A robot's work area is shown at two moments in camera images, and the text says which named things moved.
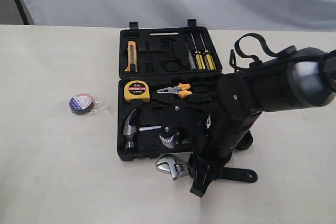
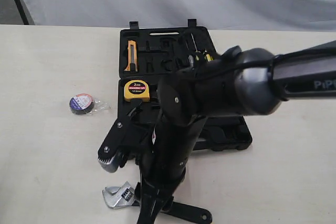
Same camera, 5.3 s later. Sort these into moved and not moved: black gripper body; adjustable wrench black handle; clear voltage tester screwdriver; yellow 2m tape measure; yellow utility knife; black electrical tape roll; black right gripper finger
Moved: adjustable wrench black handle; black gripper body; black right gripper finger
Not moved: yellow 2m tape measure; clear voltage tester screwdriver; black electrical tape roll; yellow utility knife
